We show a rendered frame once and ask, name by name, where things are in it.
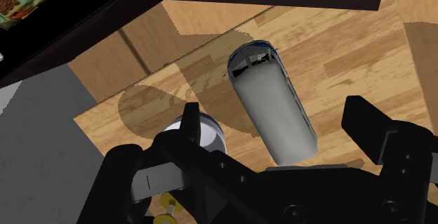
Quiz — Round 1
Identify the black cabinet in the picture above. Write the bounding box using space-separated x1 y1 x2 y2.
0 0 162 89

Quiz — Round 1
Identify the light wooden table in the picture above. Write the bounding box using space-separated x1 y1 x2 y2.
73 0 434 224

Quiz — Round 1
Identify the yellow disc-shaped object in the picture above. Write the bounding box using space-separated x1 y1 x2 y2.
158 191 186 224

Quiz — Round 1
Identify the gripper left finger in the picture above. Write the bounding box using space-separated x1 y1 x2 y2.
77 102 271 224

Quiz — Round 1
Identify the white cylindrical can, blue rim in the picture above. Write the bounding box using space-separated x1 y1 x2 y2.
227 39 319 166

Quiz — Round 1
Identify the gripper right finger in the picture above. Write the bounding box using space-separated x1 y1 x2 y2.
341 95 438 224

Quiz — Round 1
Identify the teal and orange patterned box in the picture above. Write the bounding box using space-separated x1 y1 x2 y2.
0 0 53 31

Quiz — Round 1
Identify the white round cup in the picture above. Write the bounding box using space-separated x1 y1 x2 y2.
163 112 227 156

